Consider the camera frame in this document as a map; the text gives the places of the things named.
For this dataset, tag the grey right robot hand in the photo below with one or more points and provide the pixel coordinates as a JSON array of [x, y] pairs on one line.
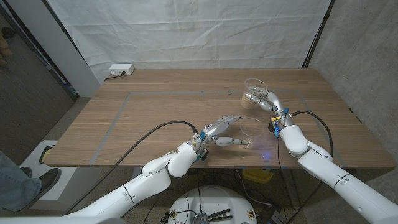
[[273, 101]]

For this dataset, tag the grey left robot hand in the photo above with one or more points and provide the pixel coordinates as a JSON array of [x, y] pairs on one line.
[[213, 129]]

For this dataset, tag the clear plastic cup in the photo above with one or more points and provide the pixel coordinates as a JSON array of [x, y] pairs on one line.
[[253, 130], [255, 83]]

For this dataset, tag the brown sugar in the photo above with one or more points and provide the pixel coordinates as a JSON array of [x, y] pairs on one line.
[[247, 102]]

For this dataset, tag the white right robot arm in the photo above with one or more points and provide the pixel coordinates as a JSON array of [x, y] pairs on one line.
[[335, 177]]

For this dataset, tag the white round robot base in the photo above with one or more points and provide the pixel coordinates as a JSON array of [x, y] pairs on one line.
[[214, 199]]

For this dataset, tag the grey tape outline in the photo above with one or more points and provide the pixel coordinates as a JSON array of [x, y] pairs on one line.
[[171, 92]]

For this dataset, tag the yellow object under table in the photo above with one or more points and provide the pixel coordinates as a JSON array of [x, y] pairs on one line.
[[256, 175]]

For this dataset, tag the black backdrop stand pole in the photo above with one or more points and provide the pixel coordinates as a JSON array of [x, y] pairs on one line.
[[318, 34]]

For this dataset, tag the black pliers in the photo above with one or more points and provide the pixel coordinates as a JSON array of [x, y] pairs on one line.
[[219, 214]]

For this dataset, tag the white table leg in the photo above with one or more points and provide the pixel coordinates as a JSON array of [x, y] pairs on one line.
[[136, 172]]

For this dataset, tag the white backdrop cloth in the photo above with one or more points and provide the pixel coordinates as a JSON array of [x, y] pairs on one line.
[[186, 31]]

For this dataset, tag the white power strip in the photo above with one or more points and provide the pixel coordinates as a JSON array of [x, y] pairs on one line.
[[121, 69]]

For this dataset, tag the black shoe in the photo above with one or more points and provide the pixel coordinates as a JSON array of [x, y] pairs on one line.
[[48, 180]]

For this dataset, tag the white floor plate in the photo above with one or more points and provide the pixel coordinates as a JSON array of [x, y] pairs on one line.
[[31, 161]]

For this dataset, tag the person's leg in jeans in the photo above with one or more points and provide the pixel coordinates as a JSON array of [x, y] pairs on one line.
[[12, 186]]

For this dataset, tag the brown blurry object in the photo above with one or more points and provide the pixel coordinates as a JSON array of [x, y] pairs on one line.
[[3, 49]]

